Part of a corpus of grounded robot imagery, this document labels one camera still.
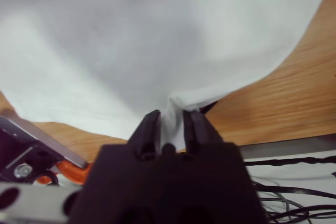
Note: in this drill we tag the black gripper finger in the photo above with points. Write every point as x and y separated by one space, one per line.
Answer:
199 134
147 137

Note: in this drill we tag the white t-shirt with black print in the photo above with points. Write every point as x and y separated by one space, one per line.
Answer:
131 51

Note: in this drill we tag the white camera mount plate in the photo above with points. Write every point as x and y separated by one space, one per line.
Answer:
52 145

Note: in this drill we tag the black post bracket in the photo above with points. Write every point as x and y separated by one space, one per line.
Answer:
15 142

